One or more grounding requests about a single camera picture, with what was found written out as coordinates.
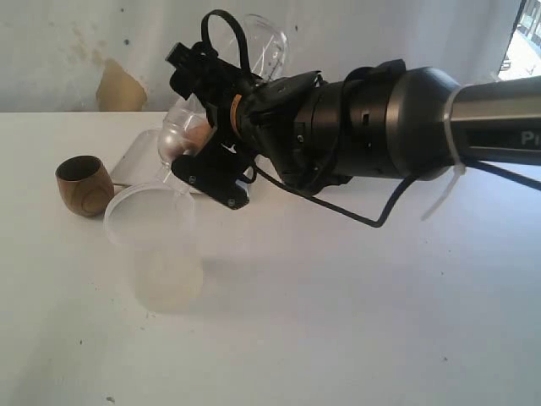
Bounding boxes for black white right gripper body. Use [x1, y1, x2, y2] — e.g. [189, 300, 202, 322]
[167, 41, 271, 210]

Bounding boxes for brown object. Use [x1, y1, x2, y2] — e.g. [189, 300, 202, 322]
[186, 123, 212, 149]

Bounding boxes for clear dome lid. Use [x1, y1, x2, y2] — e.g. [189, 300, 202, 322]
[157, 95, 209, 166]

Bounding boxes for clear measuring cup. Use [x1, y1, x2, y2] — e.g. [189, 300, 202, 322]
[210, 14, 289, 85]

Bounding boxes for brown wooden cup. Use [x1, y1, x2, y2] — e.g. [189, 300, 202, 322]
[55, 155, 115, 217]

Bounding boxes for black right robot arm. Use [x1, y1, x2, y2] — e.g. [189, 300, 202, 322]
[167, 44, 540, 210]

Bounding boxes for white rectangular tray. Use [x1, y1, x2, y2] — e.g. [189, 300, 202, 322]
[111, 129, 250, 200]

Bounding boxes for translucent plastic tub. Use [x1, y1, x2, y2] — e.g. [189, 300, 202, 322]
[103, 182, 204, 314]

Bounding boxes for white zip tie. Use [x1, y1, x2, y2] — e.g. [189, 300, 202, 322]
[421, 86, 468, 222]

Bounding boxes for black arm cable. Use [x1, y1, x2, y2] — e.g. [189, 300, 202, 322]
[200, 9, 541, 229]

